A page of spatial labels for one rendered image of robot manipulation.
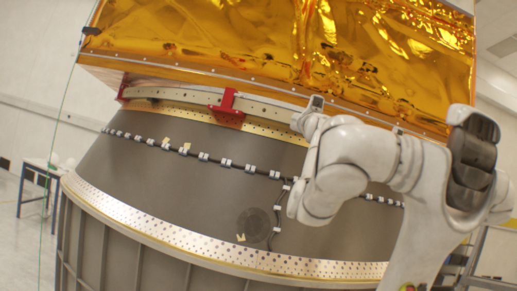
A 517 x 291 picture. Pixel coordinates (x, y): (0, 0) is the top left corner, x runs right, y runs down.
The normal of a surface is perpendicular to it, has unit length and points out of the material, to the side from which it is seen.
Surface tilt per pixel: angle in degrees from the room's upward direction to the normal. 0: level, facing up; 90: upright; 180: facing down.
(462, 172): 98
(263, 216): 62
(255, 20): 89
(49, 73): 90
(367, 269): 43
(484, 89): 90
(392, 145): 67
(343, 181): 143
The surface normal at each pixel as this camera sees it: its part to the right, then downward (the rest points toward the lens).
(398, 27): -0.14, 0.00
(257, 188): 0.14, -0.51
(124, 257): -0.35, -0.15
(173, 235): 0.06, -0.79
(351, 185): -0.07, 0.76
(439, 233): -0.59, 0.49
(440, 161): -0.73, -0.15
